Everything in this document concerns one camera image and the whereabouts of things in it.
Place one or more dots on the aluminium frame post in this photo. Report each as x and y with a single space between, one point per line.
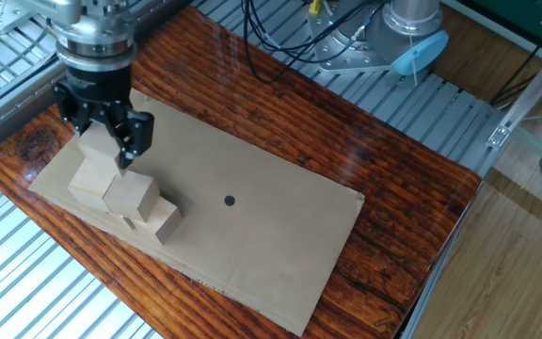
534 89

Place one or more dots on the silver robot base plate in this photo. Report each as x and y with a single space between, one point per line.
341 59

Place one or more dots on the black round dot sticker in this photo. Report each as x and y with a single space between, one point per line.
229 200

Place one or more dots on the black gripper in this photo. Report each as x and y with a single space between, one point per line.
99 87

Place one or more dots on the grey blue UR5 robot arm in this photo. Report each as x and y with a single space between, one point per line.
409 14

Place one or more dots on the white zip tie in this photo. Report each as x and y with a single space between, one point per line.
414 66

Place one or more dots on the brown cardboard sheet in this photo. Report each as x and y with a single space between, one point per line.
252 165

